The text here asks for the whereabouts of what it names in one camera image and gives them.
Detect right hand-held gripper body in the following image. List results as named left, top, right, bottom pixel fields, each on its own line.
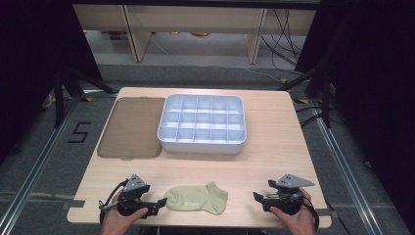
left=267, top=173, right=316, bottom=215

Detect black metal stand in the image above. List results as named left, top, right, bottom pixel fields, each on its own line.
left=53, top=67, right=119, bottom=129
left=276, top=62, right=335, bottom=129

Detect black hanging cables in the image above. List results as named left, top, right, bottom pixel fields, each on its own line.
left=259, top=8, right=305, bottom=71

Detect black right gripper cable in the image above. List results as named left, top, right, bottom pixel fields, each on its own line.
left=301, top=195, right=321, bottom=229

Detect white divided storage box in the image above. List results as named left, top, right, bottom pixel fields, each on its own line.
left=157, top=93, right=248, bottom=155

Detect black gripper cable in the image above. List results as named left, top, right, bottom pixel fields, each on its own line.
left=301, top=195, right=321, bottom=229
left=98, top=178, right=129, bottom=224

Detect aluminium floor rail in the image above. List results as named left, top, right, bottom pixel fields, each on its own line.
left=0, top=97, right=81, bottom=235
left=307, top=98, right=384, bottom=235

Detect black floor cables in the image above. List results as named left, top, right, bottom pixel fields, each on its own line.
left=294, top=103, right=346, bottom=129

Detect person's right hand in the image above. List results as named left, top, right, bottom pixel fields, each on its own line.
left=268, top=187, right=318, bottom=235

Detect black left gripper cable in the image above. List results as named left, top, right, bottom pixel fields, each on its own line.
left=98, top=178, right=129, bottom=224

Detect black curtain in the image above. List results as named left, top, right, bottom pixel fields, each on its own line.
left=0, top=0, right=103, bottom=165
left=294, top=0, right=415, bottom=229

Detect person's left hand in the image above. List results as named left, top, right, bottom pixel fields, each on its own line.
left=100, top=191, right=150, bottom=235

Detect light green ankle sock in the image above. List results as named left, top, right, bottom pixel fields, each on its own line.
left=163, top=181, right=229, bottom=216

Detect brown translucent plastic lid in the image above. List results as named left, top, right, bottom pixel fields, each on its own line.
left=96, top=96, right=166, bottom=162

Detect light wooden desk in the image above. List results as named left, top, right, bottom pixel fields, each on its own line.
left=71, top=3, right=318, bottom=65

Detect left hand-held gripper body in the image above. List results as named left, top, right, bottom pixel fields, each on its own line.
left=98, top=173, right=157, bottom=217

